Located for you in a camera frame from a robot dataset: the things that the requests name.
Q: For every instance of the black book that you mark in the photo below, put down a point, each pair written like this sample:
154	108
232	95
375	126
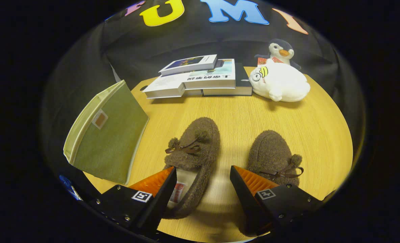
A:
242	84

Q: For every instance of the blue object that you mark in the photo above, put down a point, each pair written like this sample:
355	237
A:
66	181

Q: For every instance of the black backdrop cloth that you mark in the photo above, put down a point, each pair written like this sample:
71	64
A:
193	40

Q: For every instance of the green fabric storage box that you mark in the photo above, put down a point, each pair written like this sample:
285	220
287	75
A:
112	145

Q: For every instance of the grey penguin plush toy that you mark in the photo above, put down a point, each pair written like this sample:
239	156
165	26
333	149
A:
281	47

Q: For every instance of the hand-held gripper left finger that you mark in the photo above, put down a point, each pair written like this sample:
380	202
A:
159	202

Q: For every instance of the white plush toy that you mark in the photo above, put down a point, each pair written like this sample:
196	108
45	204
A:
284	84

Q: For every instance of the large white book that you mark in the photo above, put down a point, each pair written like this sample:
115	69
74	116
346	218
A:
164	88

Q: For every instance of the brown fuzzy slipper shoe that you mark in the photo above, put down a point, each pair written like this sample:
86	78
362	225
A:
271	148
200	135

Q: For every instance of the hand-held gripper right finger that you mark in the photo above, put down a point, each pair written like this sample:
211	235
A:
247	202

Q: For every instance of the small book dark blue cover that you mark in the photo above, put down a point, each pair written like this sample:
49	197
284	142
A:
188	64

